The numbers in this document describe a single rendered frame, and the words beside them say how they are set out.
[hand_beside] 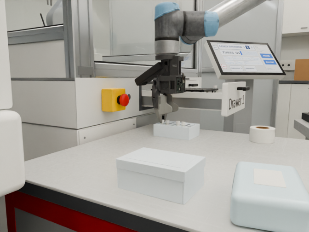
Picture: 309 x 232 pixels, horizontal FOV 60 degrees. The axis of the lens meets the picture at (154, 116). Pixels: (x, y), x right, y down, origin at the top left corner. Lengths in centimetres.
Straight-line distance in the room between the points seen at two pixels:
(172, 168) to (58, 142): 52
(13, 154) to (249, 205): 30
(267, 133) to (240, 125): 119
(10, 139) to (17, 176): 5
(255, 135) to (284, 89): 314
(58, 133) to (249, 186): 62
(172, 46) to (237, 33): 198
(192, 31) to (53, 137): 53
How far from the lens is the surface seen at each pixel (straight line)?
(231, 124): 199
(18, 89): 98
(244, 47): 205
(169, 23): 83
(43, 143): 92
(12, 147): 38
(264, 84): 268
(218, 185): 49
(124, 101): 83
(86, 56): 82
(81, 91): 80
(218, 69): 178
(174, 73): 82
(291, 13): 437
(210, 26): 86
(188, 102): 96
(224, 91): 90
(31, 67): 93
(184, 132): 81
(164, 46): 82
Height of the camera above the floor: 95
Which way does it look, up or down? 8 degrees down
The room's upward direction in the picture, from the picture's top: straight up
